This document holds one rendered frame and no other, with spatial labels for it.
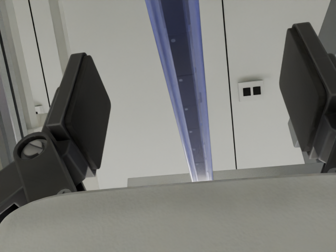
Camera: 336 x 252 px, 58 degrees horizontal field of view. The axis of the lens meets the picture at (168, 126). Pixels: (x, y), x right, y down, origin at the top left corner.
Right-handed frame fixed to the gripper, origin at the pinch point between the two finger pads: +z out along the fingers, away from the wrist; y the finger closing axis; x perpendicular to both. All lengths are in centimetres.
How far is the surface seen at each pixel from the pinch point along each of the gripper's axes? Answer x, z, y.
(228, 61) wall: -113, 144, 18
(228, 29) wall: -98, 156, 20
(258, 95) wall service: -128, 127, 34
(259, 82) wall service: -122, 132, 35
